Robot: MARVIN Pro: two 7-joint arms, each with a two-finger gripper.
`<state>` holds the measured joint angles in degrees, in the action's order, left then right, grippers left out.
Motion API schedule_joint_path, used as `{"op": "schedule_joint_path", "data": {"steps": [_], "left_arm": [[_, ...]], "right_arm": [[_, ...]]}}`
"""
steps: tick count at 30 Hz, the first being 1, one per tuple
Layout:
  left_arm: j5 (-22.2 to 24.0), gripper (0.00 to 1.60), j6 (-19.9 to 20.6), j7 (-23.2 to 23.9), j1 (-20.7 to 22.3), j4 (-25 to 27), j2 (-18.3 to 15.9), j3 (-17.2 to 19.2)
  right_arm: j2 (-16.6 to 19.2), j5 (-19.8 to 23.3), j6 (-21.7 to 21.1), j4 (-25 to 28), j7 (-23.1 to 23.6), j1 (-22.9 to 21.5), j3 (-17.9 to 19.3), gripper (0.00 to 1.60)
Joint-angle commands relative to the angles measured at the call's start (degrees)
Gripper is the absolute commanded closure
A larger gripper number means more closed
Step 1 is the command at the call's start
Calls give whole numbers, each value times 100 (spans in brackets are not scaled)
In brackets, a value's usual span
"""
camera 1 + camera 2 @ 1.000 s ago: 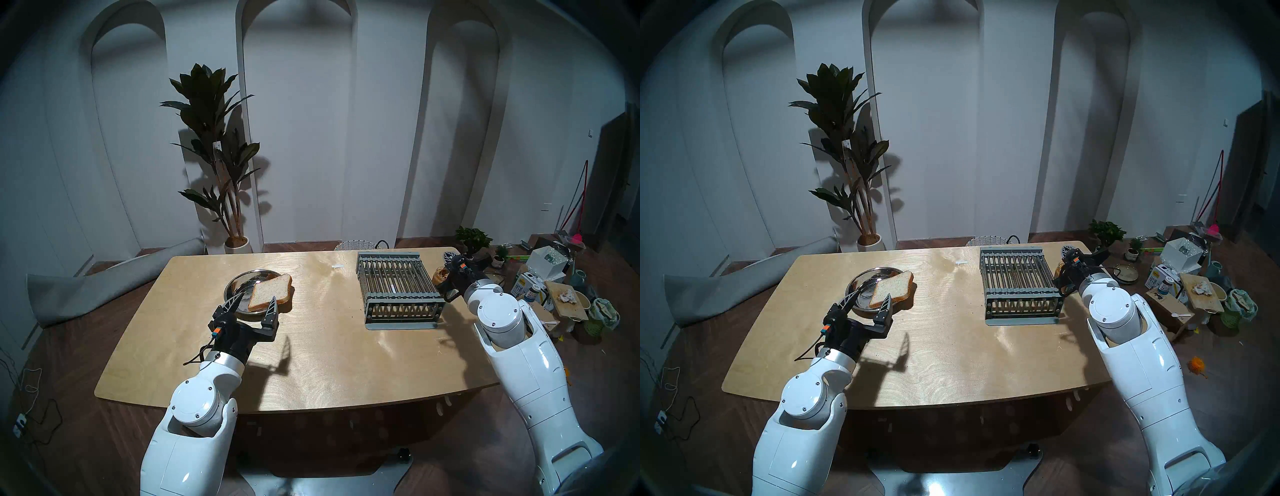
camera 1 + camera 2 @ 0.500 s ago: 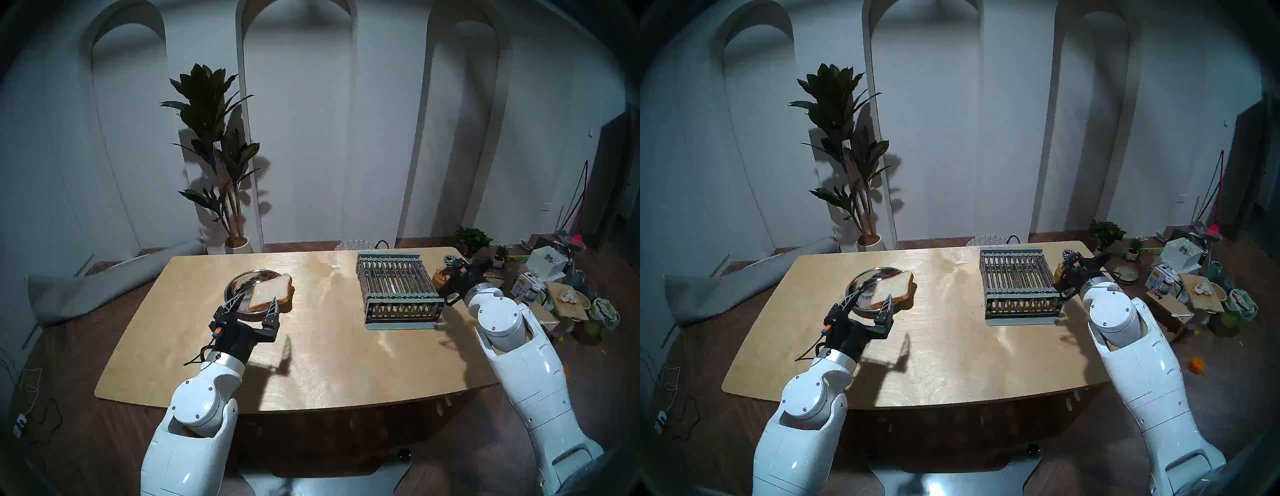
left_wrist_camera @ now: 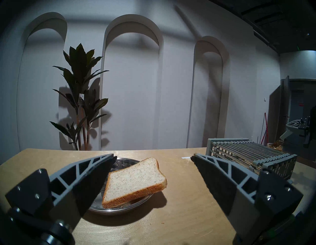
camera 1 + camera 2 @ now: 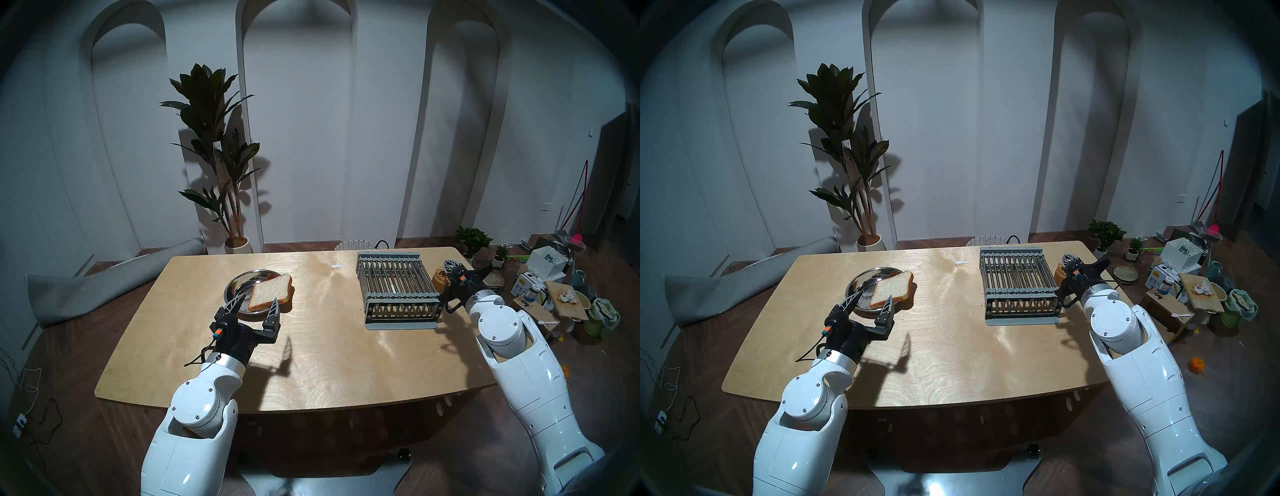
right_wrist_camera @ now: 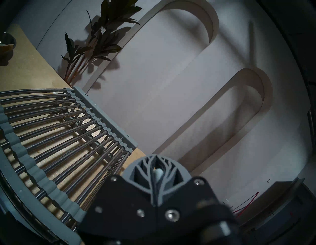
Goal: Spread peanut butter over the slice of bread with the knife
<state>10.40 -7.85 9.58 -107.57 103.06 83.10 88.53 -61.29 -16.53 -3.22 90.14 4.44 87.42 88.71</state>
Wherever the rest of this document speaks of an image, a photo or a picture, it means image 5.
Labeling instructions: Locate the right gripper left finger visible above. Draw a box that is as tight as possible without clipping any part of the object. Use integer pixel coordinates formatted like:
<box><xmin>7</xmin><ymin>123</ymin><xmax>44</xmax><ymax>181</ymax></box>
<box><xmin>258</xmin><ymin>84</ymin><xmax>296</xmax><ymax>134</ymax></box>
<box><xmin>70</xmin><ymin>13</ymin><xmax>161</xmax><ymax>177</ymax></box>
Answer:
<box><xmin>77</xmin><ymin>154</ymin><xmax>158</xmax><ymax>245</ymax></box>

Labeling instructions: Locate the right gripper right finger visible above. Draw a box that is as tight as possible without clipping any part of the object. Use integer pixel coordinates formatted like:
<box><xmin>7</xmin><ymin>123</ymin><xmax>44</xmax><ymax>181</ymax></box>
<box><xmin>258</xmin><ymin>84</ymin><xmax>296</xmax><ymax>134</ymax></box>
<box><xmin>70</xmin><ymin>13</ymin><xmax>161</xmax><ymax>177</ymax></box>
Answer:
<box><xmin>154</xmin><ymin>154</ymin><xmax>235</xmax><ymax>238</ymax></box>

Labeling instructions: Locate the light blue handled knife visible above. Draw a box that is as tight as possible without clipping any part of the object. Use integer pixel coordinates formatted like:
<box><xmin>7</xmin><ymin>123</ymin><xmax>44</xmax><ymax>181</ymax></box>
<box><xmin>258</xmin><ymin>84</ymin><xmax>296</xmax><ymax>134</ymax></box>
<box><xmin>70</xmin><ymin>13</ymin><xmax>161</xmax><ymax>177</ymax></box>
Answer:
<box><xmin>152</xmin><ymin>168</ymin><xmax>164</xmax><ymax>184</ymax></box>

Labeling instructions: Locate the round metal plate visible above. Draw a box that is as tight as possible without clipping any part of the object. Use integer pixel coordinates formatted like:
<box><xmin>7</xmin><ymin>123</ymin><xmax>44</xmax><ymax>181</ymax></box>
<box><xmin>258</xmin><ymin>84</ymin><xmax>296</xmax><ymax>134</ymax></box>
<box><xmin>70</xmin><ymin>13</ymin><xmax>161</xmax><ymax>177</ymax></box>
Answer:
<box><xmin>0</xmin><ymin>32</ymin><xmax>17</xmax><ymax>53</ymax></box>

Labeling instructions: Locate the grey rack with metal bars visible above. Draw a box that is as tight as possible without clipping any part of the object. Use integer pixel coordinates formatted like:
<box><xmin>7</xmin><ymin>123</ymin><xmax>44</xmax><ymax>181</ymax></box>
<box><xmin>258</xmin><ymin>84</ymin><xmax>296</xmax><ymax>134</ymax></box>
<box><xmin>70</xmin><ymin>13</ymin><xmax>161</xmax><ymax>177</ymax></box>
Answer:
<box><xmin>0</xmin><ymin>86</ymin><xmax>138</xmax><ymax>245</ymax></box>

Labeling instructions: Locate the tall potted plant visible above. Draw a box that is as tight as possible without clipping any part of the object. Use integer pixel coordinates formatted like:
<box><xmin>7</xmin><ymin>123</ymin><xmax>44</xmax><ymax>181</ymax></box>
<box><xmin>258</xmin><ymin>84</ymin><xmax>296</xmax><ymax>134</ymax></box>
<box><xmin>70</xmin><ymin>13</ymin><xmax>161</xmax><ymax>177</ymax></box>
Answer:
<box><xmin>60</xmin><ymin>0</ymin><xmax>143</xmax><ymax>85</ymax></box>

